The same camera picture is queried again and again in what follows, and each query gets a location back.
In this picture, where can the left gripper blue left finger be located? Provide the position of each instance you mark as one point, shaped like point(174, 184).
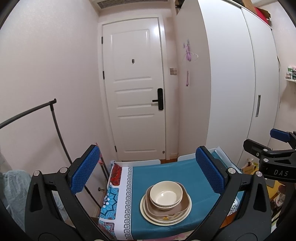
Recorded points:
point(53, 212)

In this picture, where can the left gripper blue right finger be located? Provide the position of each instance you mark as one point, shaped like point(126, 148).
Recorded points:
point(253, 217)

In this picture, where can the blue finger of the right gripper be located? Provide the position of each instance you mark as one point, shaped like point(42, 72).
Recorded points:
point(286, 137)
point(258, 150)

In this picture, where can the brown square bowl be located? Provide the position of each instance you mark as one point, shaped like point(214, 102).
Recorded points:
point(166, 200)

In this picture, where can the cream ceramic bowl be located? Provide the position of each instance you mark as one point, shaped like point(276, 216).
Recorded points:
point(166, 193)

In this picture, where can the yellow cartoon plate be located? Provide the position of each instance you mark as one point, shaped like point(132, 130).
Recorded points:
point(165, 217)

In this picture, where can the cream plate orange pattern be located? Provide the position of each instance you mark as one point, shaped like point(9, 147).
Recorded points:
point(168, 222)

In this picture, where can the plain white plate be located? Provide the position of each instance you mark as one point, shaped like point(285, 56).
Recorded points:
point(167, 214)

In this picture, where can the blue patterned tablecloth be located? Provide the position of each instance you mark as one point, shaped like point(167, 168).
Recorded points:
point(120, 217)

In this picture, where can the white wardrobe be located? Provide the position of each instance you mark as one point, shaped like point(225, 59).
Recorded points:
point(234, 85)

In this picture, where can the black clothes rack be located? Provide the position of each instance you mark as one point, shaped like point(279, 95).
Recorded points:
point(31, 143)

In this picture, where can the white door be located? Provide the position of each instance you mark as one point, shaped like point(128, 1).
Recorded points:
point(133, 72)

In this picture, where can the white wall shelf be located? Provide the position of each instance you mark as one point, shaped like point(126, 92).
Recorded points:
point(291, 74)

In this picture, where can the black door handle lock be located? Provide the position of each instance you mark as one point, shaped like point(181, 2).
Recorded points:
point(160, 99)

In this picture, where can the purple wall hanging decoration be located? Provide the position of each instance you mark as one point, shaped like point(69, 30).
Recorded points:
point(189, 57)

